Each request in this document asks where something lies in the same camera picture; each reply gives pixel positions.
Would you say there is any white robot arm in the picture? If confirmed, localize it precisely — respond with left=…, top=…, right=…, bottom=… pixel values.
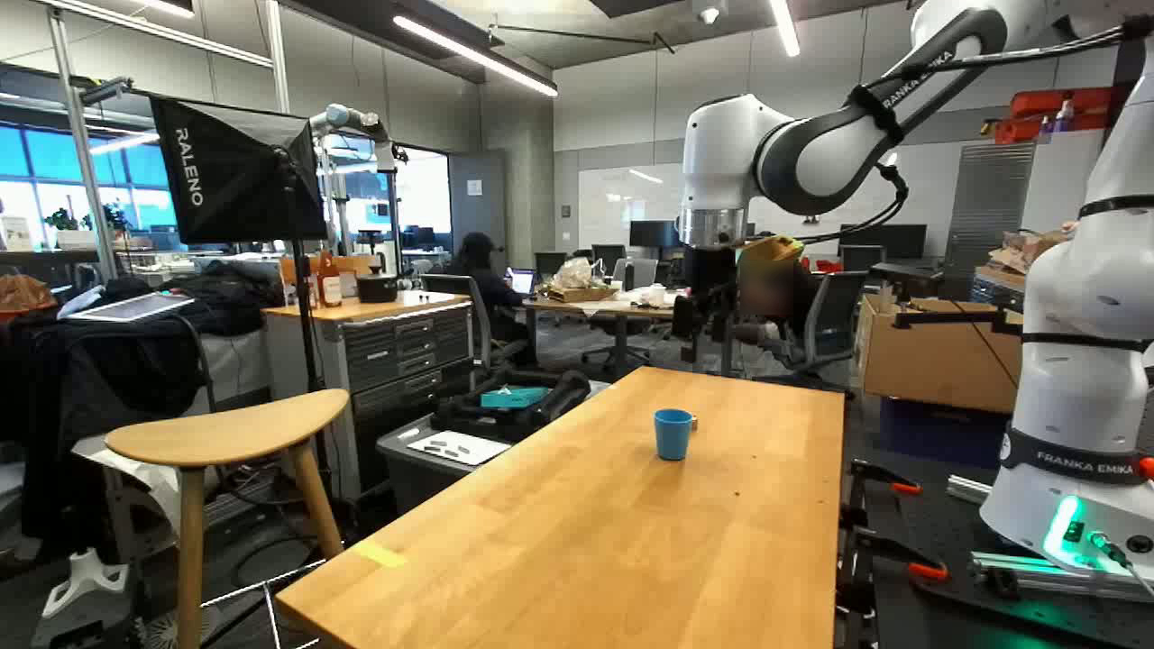
left=680, top=0, right=1154, bottom=575

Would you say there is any orange handled clamp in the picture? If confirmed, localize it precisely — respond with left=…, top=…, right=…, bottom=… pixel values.
left=847, top=456, right=923, bottom=496

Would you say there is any wooden stool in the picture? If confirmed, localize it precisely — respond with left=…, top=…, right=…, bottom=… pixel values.
left=106, top=390, right=350, bottom=649

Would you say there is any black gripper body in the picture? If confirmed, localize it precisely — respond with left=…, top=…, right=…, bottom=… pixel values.
left=690, top=208, right=740, bottom=331

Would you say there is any seated person in black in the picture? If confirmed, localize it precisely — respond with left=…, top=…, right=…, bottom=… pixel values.
left=452, top=229, right=527, bottom=340

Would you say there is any grey storage bin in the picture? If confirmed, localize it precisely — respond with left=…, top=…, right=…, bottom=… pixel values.
left=376, top=419, right=506, bottom=510

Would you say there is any grey office chair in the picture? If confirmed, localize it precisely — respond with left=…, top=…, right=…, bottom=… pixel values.
left=761, top=265, right=864, bottom=390

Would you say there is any blue plastic cup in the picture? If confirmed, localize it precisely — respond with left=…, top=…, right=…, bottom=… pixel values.
left=654, top=408, right=696, bottom=460

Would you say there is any black photography softbox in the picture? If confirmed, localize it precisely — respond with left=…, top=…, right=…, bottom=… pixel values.
left=146, top=93, right=327, bottom=246

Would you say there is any cardboard box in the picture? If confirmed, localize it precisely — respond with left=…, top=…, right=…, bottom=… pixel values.
left=858, top=294, right=1019, bottom=413

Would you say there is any grey drawer cabinet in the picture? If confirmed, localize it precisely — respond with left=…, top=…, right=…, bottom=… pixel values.
left=263, top=291, right=472, bottom=503

